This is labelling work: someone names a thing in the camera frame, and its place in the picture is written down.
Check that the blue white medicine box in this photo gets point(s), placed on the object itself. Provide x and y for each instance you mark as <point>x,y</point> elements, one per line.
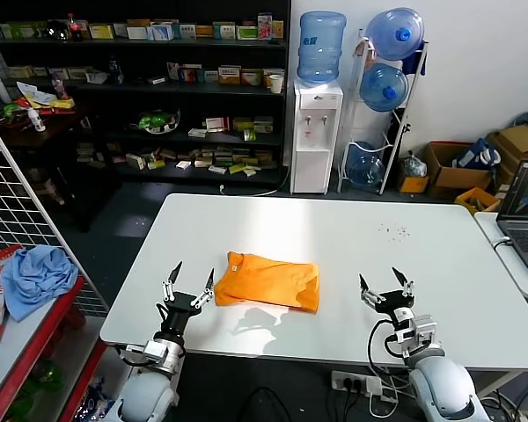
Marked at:
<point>162,33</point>

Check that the large tilted blue water jug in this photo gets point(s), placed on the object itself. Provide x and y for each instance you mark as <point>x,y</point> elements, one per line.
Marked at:
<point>392,34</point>

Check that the grey laptop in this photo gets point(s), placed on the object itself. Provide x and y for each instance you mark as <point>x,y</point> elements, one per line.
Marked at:
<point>525,228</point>

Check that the black rounded floor object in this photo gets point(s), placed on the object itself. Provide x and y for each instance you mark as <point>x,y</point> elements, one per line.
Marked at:
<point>264,406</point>

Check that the black folded stand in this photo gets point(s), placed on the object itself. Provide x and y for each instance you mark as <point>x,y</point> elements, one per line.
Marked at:
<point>396,132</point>

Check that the white power strip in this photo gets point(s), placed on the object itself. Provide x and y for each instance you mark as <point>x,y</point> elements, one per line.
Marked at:
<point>365,383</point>

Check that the light blue crumpled cloth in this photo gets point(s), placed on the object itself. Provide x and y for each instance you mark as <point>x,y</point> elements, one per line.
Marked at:
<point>37,277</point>

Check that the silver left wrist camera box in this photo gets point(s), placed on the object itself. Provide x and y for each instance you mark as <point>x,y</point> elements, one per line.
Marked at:
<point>155,352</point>

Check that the white paper cup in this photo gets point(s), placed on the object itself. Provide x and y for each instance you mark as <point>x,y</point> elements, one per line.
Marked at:
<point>275,84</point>

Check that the small red snack packet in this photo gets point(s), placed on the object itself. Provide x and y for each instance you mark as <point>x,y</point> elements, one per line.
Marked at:
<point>5,257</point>

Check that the yellow white medicine box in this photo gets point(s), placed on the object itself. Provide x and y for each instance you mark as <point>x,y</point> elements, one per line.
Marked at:
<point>100,31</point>

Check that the blue white bag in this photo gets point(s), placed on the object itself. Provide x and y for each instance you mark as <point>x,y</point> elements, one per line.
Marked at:
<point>473,156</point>

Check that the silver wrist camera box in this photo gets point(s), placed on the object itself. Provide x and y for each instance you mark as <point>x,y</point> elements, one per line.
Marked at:
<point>424,330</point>
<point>155,352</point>

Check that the dark blue drink bottle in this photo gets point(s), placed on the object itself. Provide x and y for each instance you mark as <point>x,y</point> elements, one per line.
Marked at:
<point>114,72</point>

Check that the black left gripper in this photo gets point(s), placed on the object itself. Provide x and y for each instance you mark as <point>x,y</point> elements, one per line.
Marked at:
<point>178,310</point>

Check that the upright blue water jug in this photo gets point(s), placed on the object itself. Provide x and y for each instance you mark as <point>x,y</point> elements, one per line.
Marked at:
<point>321,48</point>

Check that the dark wooden table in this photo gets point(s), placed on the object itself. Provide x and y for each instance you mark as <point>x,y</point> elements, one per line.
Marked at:
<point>48,132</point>

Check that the cola bottle red cap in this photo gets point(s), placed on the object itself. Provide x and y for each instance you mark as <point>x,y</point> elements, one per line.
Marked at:
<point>74,28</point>

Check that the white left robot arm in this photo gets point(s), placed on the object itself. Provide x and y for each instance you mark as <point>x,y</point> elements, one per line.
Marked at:
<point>149,387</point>

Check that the red framed cart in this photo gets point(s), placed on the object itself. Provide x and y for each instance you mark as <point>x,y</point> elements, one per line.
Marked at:
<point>22,336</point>

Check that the orange white medicine box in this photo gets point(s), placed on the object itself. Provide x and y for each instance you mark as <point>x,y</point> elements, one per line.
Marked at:
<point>229,75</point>

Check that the green bottle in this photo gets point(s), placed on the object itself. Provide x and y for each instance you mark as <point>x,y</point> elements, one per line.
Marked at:
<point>48,378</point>

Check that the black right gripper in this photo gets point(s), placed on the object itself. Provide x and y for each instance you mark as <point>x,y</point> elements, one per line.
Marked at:
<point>396,305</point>

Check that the tall colourful carton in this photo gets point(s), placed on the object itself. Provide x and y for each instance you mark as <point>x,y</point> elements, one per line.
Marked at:
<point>265,27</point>

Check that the white metal jug rack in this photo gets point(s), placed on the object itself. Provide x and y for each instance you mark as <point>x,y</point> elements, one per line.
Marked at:
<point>411,99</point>

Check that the closed brown cardboard box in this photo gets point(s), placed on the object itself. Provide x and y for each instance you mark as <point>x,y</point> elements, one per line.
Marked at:
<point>519,140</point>

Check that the orange t-shirt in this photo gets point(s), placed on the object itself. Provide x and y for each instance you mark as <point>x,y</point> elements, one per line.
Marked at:
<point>268,283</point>

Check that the scattered small crumbs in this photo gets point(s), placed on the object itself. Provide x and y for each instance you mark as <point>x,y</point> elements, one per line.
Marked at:
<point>393,232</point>

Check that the white water dispenser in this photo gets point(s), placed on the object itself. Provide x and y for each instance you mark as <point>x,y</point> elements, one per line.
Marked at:
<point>310,140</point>

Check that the white plastic bottle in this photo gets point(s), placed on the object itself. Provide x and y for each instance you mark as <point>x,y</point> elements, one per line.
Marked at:
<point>36,122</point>

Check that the purple drink bottle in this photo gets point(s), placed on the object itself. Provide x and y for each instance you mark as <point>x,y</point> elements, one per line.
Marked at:
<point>59,88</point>

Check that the medium tilted blue water jug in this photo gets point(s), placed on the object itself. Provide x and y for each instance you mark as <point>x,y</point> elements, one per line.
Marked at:
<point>381,88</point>

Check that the black shelving unit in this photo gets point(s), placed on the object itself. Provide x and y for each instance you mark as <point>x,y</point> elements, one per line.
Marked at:
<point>193,101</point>

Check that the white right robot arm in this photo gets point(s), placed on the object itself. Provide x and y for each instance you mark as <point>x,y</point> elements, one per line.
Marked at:
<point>444,391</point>

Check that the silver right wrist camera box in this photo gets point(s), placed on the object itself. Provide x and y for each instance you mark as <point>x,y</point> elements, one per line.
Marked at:
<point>424,330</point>

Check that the open brown cardboard box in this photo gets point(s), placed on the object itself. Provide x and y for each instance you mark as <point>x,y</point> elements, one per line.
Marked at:
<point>459,178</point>

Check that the small yellow cardboard box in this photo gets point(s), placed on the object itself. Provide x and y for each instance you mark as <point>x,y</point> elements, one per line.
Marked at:
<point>411,184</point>

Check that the empty tilted blue water jug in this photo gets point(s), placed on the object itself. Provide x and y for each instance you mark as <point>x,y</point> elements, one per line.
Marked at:
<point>365,169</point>

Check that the yellow plastic bin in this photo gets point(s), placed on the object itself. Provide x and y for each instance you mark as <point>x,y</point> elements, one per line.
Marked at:
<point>475,198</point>

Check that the green white medicine box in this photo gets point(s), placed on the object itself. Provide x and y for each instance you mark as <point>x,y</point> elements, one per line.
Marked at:
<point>246,33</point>

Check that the bowl of green fruit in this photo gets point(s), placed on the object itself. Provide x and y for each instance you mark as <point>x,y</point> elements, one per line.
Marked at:
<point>157,122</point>

